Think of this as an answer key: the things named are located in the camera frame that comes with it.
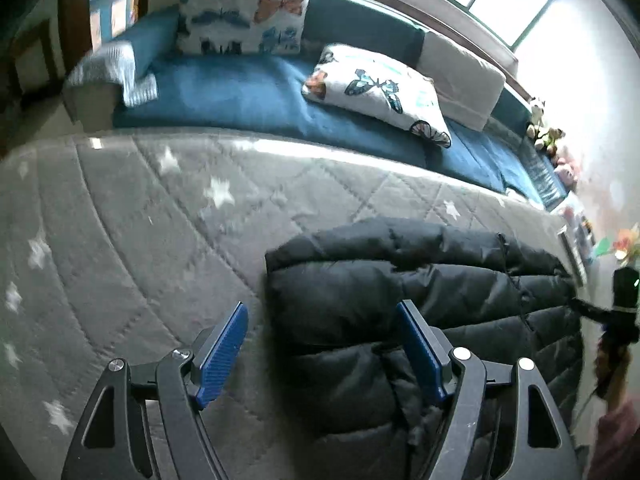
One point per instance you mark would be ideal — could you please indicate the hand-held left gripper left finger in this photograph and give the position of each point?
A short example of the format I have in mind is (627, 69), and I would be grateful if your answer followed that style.
(225, 355)

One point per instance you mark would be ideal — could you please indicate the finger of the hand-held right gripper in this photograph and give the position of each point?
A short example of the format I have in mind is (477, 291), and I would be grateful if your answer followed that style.
(592, 310)

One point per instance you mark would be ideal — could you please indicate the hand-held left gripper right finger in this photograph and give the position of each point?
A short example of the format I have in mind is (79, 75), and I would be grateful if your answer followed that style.
(420, 355)

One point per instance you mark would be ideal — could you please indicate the black puffer jacket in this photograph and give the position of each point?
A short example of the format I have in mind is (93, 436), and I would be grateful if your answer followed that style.
(350, 290)

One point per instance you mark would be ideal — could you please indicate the colourful artificial flowers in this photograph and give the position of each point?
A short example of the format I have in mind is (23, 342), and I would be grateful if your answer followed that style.
(625, 245)

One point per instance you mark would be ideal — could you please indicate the clear plastic storage box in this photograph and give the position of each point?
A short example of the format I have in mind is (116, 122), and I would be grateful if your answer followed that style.
(577, 240)

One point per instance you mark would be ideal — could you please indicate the grey quilted star mattress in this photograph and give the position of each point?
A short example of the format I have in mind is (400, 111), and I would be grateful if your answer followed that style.
(150, 240)

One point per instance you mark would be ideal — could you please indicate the pink plush toy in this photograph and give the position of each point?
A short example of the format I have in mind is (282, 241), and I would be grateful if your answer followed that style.
(566, 172)

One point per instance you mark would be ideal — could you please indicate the yellow green plush toy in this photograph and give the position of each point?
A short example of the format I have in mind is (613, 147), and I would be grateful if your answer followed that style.
(547, 139)

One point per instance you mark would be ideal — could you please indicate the white and dark plush toy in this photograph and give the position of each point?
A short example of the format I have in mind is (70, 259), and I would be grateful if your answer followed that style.
(536, 114)

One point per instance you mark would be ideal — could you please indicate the blue sofa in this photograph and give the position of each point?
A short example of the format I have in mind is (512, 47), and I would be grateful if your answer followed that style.
(240, 95)

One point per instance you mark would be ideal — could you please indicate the grey sofa cushion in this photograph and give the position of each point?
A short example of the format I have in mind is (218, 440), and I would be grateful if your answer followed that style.
(465, 75)

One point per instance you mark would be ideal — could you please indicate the flat-lying butterfly print pillow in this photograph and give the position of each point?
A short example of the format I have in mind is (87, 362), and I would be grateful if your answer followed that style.
(380, 90)

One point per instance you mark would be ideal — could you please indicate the patterned armrest cover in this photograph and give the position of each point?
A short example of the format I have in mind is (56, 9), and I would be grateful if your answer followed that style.
(115, 70)

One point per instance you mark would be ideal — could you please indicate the upright butterfly print pillow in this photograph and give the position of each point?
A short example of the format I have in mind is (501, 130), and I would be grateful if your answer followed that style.
(240, 10)

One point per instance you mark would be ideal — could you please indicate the dark wooden chair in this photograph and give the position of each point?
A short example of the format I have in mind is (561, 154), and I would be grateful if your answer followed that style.
(30, 60)

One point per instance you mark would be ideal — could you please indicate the blue white cabinet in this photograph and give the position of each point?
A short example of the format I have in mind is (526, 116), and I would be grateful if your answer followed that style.
(112, 10)

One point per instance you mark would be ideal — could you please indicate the brown wooden door frame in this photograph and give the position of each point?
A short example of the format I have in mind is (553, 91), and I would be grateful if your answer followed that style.
(72, 5)

